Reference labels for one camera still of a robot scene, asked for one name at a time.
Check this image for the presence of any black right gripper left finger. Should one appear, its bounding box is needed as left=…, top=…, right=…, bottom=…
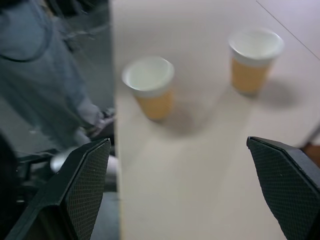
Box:
left=4, top=138, right=112, bottom=240

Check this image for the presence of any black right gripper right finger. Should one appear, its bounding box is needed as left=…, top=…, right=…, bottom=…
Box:
left=246, top=136, right=320, bottom=240

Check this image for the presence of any orange and white paper cup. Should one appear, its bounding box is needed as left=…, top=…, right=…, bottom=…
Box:
left=121, top=56, right=175, bottom=122
left=227, top=27, right=285, bottom=97

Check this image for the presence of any black chair base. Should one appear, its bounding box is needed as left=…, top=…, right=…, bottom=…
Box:
left=0, top=129, right=66, bottom=236

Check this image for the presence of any grey sneaker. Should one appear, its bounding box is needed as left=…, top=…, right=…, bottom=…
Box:
left=86, top=107, right=116, bottom=138

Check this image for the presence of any person in blue jeans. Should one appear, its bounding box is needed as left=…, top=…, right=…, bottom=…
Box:
left=0, top=0, right=106, bottom=151

